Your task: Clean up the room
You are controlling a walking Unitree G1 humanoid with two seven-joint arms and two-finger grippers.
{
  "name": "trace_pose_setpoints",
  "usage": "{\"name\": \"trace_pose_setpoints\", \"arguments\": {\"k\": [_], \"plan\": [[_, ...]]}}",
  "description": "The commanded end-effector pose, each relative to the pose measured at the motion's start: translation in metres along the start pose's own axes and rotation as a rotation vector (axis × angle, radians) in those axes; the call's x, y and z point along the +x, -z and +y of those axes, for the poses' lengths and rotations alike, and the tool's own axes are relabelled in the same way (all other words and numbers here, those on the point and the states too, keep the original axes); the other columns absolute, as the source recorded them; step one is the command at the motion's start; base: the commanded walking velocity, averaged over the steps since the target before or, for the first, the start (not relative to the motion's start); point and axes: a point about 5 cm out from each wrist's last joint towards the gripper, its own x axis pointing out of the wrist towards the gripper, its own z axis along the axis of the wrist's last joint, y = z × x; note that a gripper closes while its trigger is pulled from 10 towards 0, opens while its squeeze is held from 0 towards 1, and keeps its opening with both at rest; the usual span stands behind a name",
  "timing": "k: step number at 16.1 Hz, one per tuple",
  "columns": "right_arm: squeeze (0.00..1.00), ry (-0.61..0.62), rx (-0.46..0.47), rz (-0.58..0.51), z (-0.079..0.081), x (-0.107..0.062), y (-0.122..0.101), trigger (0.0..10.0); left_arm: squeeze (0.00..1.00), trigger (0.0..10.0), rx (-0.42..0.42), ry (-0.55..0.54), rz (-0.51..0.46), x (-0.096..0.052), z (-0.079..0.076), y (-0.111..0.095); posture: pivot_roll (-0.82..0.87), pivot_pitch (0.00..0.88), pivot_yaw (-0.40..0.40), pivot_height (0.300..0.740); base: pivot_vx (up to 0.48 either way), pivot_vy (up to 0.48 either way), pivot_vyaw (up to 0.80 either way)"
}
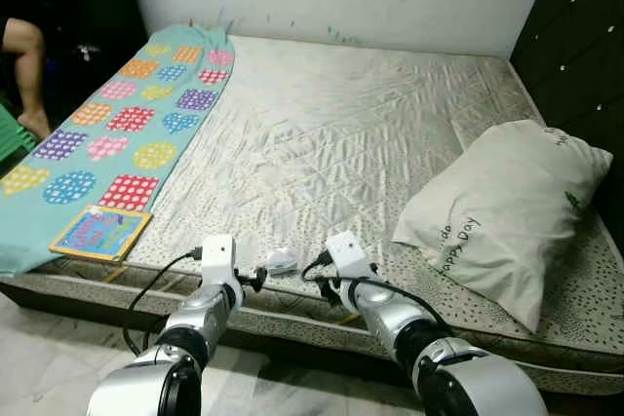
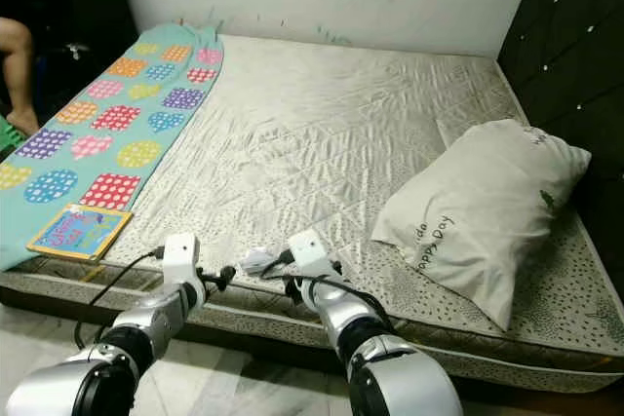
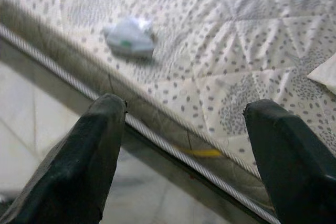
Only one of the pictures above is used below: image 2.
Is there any blue yellow children's board book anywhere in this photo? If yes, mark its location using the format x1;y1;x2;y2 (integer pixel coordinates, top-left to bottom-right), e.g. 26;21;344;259
26;203;135;262

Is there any small white crumpled tissue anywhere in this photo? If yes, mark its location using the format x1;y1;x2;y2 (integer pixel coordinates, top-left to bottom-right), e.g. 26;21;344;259
242;246;279;273

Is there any grey quilted mattress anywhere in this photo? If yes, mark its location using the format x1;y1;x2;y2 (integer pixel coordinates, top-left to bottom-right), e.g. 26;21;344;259
0;34;624;393

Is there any teal blanket with colourful shapes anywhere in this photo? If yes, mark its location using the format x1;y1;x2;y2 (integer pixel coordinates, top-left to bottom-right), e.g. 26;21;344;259
0;22;225;271

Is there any beige pillow with print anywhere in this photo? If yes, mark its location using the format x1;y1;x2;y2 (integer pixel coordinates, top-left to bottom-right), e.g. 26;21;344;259
370;119;593;331

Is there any barefoot person in black shorts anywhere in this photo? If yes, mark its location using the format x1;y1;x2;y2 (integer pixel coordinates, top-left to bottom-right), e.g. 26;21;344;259
0;19;40;136

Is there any black tufted headboard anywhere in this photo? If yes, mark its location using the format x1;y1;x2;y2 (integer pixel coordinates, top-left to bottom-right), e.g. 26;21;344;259
495;0;624;271

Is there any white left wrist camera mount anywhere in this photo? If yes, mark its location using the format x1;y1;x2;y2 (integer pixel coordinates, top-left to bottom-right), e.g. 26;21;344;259
162;233;202;285

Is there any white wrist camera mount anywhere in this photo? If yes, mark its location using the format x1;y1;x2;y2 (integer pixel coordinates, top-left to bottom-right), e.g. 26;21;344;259
162;233;202;285
288;229;337;276

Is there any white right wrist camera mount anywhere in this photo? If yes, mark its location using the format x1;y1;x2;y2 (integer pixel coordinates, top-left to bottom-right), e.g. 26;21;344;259
288;229;337;276

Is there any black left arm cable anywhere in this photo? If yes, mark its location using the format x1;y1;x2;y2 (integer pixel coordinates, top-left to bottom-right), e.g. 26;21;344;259
72;248;165;351

